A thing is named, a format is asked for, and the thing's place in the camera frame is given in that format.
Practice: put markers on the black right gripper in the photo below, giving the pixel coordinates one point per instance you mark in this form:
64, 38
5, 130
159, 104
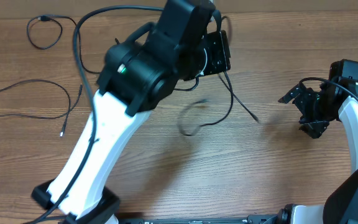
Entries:
316, 127

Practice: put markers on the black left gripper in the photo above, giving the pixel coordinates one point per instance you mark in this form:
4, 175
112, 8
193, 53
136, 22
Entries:
219, 61

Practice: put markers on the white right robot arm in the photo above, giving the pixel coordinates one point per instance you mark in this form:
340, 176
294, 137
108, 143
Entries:
337, 100

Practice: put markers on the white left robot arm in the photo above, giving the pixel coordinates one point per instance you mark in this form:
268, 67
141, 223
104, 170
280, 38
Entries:
137, 74

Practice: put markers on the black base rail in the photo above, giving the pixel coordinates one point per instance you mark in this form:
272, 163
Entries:
194, 220

